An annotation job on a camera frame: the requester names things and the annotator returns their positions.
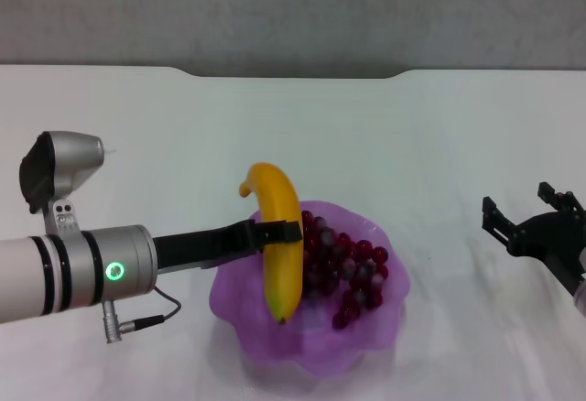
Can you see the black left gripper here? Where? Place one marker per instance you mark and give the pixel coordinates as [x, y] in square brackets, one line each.
[201, 245]

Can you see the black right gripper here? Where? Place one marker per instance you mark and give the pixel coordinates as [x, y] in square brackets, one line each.
[545, 241]

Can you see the yellow banana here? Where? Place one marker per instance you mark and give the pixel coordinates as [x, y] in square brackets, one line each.
[279, 218]

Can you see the dark red grape bunch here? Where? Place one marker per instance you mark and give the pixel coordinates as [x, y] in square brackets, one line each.
[352, 263]

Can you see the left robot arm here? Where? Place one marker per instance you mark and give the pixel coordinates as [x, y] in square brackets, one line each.
[55, 273]

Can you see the purple wavy plastic plate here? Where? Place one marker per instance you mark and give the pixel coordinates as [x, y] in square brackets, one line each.
[366, 328]

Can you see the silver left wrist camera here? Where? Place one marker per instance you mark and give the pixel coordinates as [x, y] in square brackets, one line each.
[64, 167]

